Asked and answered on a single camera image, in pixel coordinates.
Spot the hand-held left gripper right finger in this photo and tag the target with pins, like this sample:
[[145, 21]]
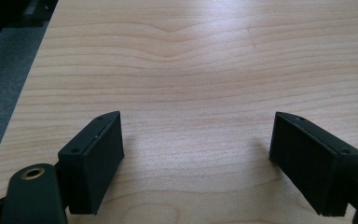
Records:
[[315, 165]]

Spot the dark metal stand base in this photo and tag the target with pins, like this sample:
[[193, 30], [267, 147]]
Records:
[[28, 12]]

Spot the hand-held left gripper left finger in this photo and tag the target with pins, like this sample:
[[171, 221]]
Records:
[[91, 161]]

